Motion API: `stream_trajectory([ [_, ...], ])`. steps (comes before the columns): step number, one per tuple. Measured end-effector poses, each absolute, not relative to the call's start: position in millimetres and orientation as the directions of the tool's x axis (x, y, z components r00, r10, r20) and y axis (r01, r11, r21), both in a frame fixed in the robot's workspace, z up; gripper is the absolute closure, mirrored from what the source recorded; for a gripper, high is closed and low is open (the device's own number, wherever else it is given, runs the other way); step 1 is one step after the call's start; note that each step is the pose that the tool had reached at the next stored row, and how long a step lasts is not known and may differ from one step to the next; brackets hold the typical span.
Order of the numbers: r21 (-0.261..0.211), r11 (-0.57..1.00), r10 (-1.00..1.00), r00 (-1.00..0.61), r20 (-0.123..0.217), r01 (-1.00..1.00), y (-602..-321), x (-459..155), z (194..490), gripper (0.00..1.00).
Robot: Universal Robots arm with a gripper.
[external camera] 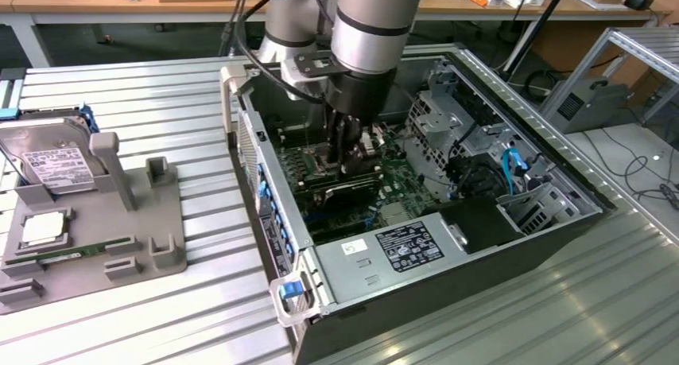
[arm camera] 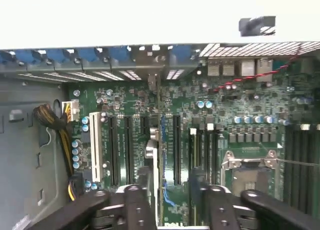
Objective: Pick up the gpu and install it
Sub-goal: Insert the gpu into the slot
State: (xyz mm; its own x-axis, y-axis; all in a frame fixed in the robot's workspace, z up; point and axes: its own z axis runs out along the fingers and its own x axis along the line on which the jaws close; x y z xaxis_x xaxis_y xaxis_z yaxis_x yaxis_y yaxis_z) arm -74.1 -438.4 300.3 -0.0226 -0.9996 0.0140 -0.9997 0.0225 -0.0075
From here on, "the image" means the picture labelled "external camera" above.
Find blue case latch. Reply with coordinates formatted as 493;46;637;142
278;279;304;301

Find CPU socket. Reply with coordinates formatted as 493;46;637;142
304;142;344;177

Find metal drive cage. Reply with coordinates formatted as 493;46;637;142
402;58;513;175

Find black RAM slot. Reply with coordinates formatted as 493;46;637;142
282;133;329;146
278;124;326;137
281;128;328;141
277;120;325;132

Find black slanted pole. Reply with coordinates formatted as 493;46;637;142
500;0;574;75

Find green motherboard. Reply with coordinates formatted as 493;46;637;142
273;117;460;247

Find grey parts rack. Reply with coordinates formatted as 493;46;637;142
0;132;189;316

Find black coiled cable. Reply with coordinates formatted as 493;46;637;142
522;68;569;100

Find grey power supply unit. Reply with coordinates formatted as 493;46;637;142
310;211;472;307

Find black wire bundle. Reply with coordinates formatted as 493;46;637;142
442;156;513;204

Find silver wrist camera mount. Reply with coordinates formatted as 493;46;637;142
278;51;349;103

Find silver CPU chip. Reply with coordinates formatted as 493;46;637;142
18;212;70;247

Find green RAM stick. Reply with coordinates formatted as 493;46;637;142
296;169;382;193
7;240;132;266

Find robot tool cable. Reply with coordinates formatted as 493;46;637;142
218;0;325;104

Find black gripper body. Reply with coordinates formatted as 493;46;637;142
321;68;397;122

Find silver finned heatsink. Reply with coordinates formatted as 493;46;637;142
376;203;421;227

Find metal disk bay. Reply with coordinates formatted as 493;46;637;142
496;181;584;239

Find metal socket cover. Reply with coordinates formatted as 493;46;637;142
362;122;392;159

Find black floor cables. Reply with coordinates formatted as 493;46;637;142
582;124;679;212

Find aluminium profile frame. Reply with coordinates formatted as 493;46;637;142
537;25;679;124

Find hard disk with blue rails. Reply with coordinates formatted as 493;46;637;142
0;102;102;197

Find wooden desk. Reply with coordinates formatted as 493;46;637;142
0;0;673;24

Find blue disk wire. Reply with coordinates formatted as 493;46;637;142
500;147;529;196

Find grey equipment box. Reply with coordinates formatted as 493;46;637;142
552;76;633;134

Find grey desktop computer case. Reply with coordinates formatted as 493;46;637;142
220;42;620;365

